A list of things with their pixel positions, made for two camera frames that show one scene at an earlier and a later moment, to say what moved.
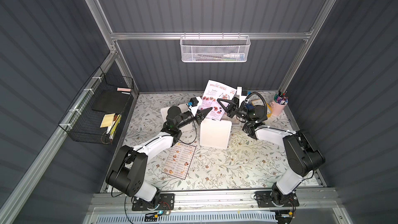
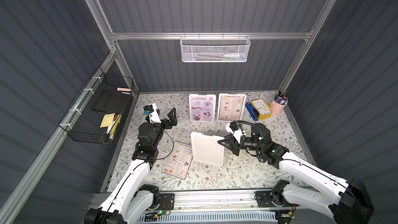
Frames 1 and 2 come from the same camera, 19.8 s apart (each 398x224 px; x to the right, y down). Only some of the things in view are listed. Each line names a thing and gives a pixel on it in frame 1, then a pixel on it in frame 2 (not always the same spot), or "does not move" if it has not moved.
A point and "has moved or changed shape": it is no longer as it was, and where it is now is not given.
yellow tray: x=260 y=101 does not move
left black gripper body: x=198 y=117 -> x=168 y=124
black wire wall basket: x=95 y=114 does not move
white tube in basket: x=241 y=56 does not move
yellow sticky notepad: x=108 y=120 does not move
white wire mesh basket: x=215 y=48 does not move
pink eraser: x=123 y=89 does not move
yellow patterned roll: x=112 y=132 does not move
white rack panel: x=215 y=134 -> x=202 y=108
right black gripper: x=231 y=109 -> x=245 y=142
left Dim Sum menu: x=178 y=161 does not move
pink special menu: x=215 y=90 has moved or changed shape
